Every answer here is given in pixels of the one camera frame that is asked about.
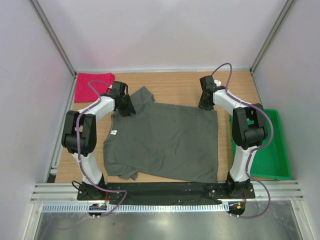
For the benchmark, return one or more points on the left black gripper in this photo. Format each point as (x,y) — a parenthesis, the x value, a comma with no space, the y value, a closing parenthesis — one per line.
(130,108)

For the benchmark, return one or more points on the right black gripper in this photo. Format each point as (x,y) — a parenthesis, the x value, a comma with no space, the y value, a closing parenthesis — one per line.
(202,105)

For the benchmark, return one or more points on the grey t shirt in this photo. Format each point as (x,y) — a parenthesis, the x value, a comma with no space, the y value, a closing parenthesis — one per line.
(165,140)

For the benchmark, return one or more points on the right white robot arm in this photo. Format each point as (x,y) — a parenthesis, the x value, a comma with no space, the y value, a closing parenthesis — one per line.
(249,130)

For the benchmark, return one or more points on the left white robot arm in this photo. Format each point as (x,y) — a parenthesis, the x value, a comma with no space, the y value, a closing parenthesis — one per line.
(79,135)

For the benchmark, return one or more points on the folded pink t shirt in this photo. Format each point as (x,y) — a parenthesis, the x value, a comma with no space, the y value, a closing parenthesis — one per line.
(86,87)

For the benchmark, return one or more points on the green plastic tray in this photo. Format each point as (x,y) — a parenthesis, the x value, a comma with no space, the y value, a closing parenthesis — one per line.
(272,162)

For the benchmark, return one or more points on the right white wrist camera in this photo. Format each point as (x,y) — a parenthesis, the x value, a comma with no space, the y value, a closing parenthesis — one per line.
(217,82)

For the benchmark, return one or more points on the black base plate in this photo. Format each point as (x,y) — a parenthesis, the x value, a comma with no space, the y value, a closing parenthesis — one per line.
(164,193)

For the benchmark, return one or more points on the white slotted cable duct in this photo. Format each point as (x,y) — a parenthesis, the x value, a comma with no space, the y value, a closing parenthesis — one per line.
(102,208)

